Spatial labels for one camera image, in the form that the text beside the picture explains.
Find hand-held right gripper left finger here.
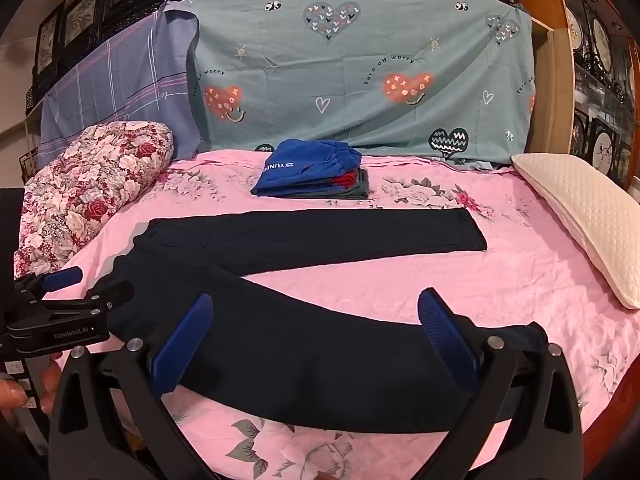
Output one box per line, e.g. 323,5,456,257
47,292,221,480

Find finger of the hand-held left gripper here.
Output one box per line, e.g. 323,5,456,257
14,266,84,307
42,280,135,322

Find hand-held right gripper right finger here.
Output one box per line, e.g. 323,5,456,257
417,287,586,480

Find black pants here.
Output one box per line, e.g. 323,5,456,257
107,208,546,433

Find person's left hand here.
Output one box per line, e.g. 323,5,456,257
0,362,63,428

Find pink floral bed sheet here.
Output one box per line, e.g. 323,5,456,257
15,147,640,480

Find red floral quilt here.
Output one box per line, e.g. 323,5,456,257
14,121,175,278

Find grey folded garment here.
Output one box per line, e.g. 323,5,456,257
260,169,370,200

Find white quilted pillow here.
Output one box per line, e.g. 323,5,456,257
511,152,640,310

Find red folded garment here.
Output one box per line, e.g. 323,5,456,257
320,170,359,191

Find blue folded shorts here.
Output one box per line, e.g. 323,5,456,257
251,139,362,196

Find teal heart-printed sheet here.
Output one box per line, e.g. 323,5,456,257
165,0,536,166

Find wooden bed frame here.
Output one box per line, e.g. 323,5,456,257
505,0,640,480

